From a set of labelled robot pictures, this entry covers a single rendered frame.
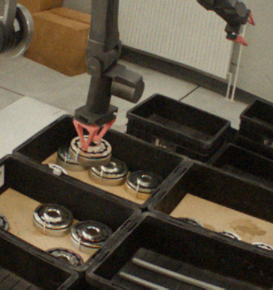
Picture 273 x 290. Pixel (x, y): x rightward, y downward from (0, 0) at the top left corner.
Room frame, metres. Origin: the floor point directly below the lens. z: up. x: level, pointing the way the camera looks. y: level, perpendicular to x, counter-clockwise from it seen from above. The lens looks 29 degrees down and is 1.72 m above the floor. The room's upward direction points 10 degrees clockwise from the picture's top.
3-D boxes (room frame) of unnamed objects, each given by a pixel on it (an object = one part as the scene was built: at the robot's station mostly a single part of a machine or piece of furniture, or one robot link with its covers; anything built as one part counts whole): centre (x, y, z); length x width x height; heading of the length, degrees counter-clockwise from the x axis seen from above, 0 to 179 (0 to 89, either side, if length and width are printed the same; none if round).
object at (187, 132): (2.40, -0.18, 0.37); 0.40 x 0.30 x 0.45; 66
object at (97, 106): (1.31, 0.10, 1.11); 0.10 x 0.07 x 0.07; 152
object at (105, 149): (1.31, 0.10, 0.98); 0.10 x 0.10 x 0.01
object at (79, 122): (1.30, 0.11, 1.03); 0.07 x 0.07 x 0.09; 62
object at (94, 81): (1.31, 0.09, 1.17); 0.07 x 0.06 x 0.07; 67
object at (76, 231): (1.12, 0.06, 0.86); 0.10 x 0.10 x 0.01
